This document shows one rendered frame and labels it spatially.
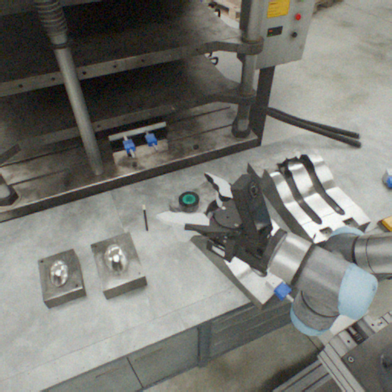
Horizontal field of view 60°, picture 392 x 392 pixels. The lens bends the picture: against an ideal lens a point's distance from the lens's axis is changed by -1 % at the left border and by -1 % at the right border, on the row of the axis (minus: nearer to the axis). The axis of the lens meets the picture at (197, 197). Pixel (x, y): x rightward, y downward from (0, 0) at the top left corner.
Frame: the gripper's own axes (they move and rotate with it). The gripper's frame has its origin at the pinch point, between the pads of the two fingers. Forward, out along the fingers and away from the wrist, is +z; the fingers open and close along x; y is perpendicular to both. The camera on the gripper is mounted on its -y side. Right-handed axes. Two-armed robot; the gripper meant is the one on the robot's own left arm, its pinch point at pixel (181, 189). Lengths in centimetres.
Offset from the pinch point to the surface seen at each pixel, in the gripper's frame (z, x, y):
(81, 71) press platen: 77, 41, 13
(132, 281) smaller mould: 22, 7, 59
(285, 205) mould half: -5, 65, 49
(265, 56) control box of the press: 38, 118, 16
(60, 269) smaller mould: 48, -4, 63
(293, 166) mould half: 0, 81, 42
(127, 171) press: 66, 50, 61
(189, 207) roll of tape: 22, 38, 47
